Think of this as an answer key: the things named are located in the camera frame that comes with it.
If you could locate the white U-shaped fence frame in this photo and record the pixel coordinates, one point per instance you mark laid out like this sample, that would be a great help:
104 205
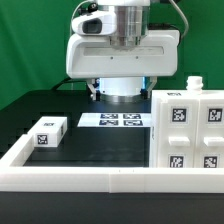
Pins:
15 175

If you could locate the white cabinet top block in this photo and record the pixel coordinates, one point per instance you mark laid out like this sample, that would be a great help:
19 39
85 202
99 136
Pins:
48 131

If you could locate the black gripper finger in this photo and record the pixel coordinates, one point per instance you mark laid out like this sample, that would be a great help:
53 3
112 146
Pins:
148 85
93 87

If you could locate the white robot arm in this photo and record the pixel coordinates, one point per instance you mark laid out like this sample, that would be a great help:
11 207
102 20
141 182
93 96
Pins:
132 24

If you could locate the white marker base sheet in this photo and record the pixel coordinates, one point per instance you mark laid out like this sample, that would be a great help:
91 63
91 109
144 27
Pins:
119 120

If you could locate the white cabinet body box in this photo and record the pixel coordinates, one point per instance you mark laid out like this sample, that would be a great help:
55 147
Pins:
194 90

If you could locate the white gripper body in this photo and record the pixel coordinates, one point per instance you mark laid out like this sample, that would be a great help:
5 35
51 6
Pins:
90 53

